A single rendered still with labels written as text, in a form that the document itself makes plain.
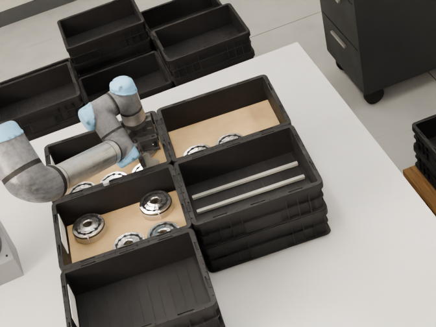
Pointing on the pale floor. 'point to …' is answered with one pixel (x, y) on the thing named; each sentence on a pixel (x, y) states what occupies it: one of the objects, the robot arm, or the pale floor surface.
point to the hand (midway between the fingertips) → (145, 167)
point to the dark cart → (380, 41)
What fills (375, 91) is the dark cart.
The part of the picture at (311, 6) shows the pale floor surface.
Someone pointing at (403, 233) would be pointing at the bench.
